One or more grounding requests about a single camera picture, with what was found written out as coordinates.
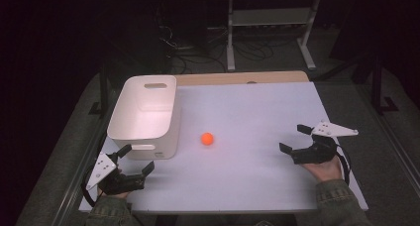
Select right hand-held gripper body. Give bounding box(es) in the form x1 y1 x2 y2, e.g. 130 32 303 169
290 120 360 166

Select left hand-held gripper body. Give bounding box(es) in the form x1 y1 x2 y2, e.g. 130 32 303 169
86 153 147 196

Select white plastic basket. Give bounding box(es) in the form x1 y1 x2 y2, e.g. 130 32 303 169
106 74 182 161

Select orange ball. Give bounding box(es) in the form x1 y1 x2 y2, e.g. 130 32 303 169
200 132 215 147

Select person's left hand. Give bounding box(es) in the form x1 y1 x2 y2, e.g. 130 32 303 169
96 187 132 201

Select person's right hand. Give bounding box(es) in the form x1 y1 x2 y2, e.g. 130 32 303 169
301 155 344 182

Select black metal stand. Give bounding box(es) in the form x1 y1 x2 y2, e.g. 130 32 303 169
368 52 399 115
88 61 113 117

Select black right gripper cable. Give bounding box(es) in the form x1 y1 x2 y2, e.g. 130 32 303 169
334 144 352 187

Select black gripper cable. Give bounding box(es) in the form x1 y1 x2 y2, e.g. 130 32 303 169
80 172 101 208
334 144 352 187

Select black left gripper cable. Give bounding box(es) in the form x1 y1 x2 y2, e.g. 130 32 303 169
80 172 101 208

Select metal frame rail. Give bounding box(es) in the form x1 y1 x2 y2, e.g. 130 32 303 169
51 120 112 226
355 85 420 200

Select white metal stand frame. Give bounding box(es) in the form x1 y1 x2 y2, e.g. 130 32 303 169
225 0 322 72

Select black floor cables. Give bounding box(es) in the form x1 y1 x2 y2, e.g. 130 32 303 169
157 23 275 75

